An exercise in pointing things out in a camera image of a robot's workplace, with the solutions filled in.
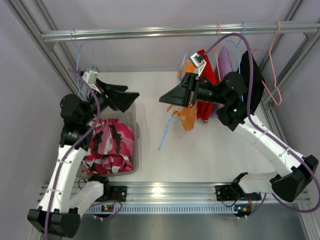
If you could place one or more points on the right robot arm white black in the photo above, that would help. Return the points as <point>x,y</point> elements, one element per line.
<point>293,171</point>

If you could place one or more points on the pink camouflage trousers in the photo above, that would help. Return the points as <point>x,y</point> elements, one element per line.
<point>111,149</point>

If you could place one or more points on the pink hanger under red trousers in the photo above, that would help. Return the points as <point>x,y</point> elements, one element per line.
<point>216,52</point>

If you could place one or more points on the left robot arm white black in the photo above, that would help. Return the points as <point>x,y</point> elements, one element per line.
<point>59,213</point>

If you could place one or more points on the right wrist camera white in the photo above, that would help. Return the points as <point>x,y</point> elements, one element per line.
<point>198,61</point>

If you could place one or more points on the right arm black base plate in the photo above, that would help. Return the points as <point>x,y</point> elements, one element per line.
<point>230,192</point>

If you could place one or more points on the left aluminium frame post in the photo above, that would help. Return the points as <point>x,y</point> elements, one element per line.
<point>57,54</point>

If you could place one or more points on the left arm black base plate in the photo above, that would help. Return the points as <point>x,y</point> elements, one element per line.
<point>114,192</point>

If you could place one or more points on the aluminium frame post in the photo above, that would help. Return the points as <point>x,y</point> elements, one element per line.
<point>289,50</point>
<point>57,54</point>

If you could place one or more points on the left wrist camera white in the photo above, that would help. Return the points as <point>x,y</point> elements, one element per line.
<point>90,75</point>

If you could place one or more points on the aluminium hanging rail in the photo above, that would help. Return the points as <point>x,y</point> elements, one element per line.
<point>56,36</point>

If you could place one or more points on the grey slotted cable duct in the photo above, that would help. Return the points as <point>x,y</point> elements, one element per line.
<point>203,208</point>

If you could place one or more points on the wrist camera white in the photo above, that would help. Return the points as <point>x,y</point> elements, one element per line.
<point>198,61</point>
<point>90,75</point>

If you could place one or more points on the clear plastic bin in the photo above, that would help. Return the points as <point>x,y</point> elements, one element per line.
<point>129,118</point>

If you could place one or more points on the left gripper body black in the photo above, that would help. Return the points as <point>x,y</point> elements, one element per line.
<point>105,94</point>

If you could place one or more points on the blue hanger under lilac trousers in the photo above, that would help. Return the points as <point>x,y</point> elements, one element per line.
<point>237,46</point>

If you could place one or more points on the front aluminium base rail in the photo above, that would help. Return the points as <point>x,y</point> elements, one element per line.
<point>170,192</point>

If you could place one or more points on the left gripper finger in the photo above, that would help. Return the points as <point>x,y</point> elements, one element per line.
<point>123,100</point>
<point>107,86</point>

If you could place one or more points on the orange white trousers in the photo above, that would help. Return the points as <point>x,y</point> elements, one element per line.
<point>187,115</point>

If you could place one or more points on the right aluminium frame post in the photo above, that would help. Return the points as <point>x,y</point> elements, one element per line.
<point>289,50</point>

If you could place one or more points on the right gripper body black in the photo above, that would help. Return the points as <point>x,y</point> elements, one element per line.
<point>191,89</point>

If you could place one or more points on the lilac trousers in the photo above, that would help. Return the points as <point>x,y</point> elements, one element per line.
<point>224,64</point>

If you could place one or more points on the light blue wire hanger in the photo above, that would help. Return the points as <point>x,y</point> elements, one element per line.
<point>80,64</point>

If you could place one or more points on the red trousers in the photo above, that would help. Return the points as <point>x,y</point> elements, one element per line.
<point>204,109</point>

